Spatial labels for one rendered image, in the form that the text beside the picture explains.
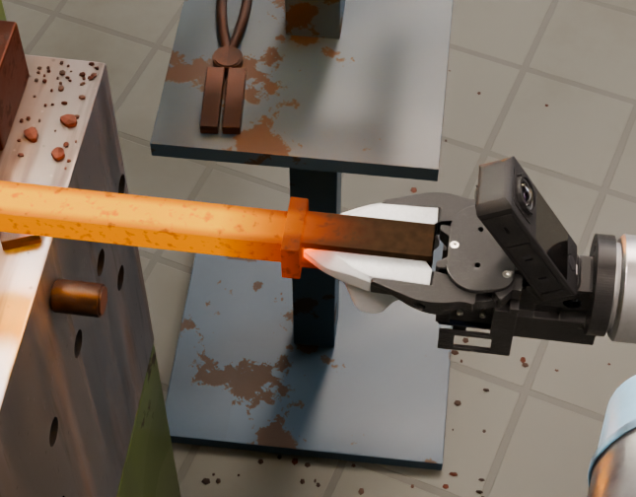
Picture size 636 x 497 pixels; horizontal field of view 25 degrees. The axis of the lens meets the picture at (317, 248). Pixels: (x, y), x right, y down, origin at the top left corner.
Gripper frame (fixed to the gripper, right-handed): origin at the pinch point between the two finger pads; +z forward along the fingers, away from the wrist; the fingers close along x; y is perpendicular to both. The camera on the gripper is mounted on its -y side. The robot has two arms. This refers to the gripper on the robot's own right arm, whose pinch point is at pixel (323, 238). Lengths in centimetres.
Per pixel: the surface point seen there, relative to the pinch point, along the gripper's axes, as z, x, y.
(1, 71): 27.6, 14.6, 2.7
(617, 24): -34, 124, 102
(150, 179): 40, 79, 101
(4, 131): 27.7, 12.3, 7.4
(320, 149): 5.3, 35.2, 34.0
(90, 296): 18.6, 0.6, 12.0
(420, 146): -5, 37, 34
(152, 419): 22, 16, 62
